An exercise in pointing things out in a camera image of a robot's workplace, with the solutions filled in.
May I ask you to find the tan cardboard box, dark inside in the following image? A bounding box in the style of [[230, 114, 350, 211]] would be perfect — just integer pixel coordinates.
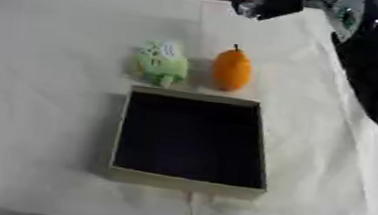
[[97, 82, 278, 203]]

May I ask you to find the orange toy fruit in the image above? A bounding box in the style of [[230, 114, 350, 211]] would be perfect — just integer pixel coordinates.
[[208, 41, 258, 95]]

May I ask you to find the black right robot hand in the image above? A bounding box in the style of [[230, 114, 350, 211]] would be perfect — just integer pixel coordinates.
[[228, 0, 308, 26]]

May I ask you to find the green soft toy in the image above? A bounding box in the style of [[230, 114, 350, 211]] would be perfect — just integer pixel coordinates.
[[129, 36, 195, 91]]

